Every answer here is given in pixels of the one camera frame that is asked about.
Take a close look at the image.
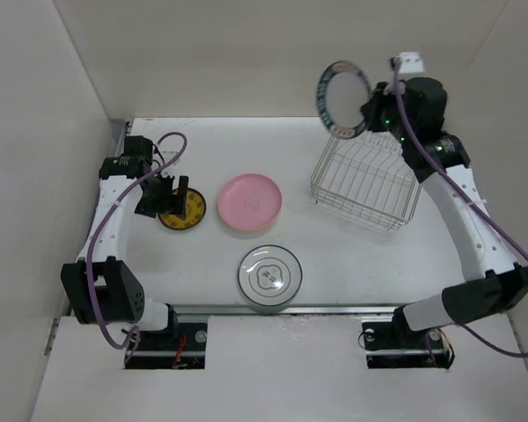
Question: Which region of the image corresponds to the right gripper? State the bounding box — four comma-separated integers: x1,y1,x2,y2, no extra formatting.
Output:
360,81,412,144

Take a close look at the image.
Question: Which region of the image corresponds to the small brown plate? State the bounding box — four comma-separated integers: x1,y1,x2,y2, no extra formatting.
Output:
158,188,207,231

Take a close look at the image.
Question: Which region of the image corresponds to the green rimmed white plate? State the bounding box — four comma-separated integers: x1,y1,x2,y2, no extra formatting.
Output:
315,60,373,139

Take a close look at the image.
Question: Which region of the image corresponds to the wire dish rack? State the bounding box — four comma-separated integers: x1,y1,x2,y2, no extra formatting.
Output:
310,132,421,233

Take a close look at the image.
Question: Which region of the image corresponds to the pink rimmed plate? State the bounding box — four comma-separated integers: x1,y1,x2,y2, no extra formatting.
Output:
216,173,283,214

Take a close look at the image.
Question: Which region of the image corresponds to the white patterned plate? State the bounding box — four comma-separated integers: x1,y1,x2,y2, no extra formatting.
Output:
238,244,304,308

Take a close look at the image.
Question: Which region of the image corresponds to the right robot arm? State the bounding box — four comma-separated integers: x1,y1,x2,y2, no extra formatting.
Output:
360,77,528,346

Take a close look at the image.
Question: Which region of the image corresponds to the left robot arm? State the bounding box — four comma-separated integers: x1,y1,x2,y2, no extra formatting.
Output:
61,136,189,349

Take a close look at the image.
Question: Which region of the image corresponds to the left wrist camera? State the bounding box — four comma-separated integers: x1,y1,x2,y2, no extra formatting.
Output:
158,150,184,171

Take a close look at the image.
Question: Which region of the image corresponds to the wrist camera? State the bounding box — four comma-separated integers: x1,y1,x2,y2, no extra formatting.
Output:
389,52,425,75
158,150,184,171

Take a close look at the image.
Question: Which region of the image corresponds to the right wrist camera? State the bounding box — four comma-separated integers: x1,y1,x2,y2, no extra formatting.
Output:
389,52,425,75

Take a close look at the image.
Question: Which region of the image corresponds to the front aluminium rail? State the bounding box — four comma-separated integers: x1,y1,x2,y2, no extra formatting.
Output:
72,302,496,317

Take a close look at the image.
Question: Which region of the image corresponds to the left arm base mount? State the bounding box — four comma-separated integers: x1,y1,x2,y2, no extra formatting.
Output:
124,322,208,370

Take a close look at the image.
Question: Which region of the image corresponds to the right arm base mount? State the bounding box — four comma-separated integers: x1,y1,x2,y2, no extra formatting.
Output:
358,319,456,370

